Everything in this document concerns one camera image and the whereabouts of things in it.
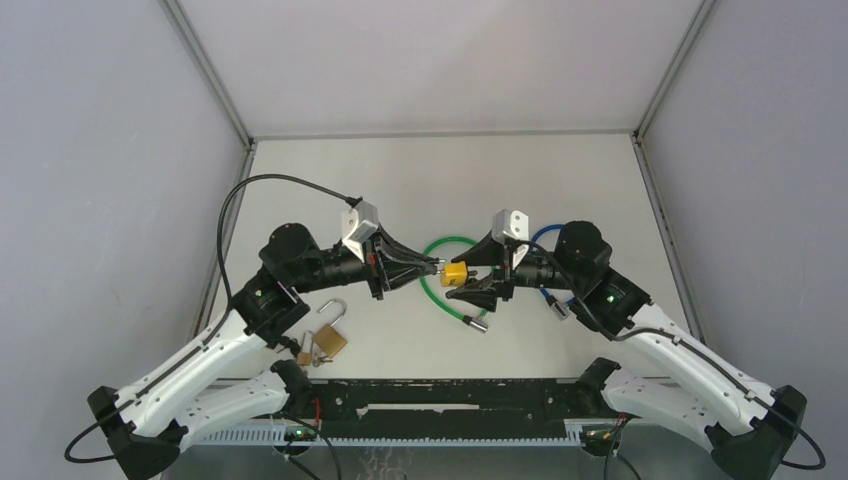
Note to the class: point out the orange black padlock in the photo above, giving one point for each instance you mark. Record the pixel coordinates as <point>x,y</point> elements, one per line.
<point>287,343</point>

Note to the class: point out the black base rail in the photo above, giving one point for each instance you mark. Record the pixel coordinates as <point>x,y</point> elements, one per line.
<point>453,409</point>

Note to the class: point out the small brass padlock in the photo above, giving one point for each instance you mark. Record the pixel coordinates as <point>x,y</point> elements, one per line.
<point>305,356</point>

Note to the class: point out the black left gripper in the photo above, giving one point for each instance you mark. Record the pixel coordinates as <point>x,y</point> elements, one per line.
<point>382,243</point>

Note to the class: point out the blue cable lock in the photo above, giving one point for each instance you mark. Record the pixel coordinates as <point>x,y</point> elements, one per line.
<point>560,307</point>

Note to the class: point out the green cable lock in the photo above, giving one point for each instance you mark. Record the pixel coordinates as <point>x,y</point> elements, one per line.
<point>475,322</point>

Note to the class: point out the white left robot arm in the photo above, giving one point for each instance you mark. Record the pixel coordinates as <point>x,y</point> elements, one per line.
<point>151,421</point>

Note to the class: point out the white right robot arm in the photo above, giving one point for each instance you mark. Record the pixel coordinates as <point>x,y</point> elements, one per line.
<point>746,425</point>

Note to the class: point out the large brass padlock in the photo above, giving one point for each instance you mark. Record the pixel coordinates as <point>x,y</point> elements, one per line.
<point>328,339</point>

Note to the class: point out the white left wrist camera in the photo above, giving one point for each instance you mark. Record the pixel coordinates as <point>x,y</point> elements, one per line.
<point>359,223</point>

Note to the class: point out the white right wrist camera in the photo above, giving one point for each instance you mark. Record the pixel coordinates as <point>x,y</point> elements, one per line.
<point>510,229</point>

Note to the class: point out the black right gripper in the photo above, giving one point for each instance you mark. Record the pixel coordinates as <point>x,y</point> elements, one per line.
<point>487,252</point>

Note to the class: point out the yellow tag padlock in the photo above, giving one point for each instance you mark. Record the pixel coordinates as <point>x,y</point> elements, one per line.
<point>455,274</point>

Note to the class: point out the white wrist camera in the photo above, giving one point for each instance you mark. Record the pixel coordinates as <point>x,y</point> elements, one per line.
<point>510,229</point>
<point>359,223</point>

